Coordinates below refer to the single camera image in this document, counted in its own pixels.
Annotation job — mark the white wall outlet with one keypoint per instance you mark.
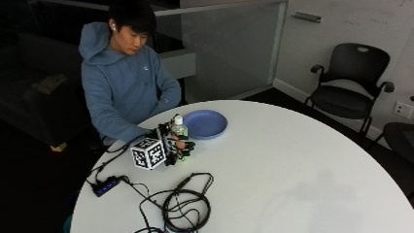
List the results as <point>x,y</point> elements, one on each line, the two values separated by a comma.
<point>403,110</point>

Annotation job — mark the the person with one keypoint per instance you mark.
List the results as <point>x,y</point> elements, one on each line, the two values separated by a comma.
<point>125,81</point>

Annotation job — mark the glass partition with metal frame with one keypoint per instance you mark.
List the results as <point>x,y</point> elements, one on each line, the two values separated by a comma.
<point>233,48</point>

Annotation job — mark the tan patterned cushion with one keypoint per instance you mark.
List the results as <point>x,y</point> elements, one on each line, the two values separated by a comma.
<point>49,83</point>

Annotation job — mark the black hub with blue lights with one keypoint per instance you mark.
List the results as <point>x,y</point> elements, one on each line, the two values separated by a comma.
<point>105,186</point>

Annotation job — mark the teal seat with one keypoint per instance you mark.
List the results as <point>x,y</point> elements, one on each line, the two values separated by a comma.
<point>67,225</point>

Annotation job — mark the blue round plate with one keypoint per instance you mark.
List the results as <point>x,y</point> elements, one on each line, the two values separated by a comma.
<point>205,123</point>

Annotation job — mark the grey wall-mounted tray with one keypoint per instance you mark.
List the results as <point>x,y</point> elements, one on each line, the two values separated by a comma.
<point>306,17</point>

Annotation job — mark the black office chair with armrests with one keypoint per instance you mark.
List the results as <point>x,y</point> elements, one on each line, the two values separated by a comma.
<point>345,97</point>

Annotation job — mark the white cube with black markers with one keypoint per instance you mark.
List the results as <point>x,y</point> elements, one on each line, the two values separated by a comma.
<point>148,153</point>

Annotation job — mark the dark sofa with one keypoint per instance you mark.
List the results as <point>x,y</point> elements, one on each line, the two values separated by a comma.
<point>39,110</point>

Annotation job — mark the blue hooded sweatshirt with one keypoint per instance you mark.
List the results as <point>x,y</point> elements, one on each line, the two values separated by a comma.
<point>120,93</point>

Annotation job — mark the clear plastic bottle white cap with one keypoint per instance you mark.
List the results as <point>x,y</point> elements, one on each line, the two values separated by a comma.
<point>178,128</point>

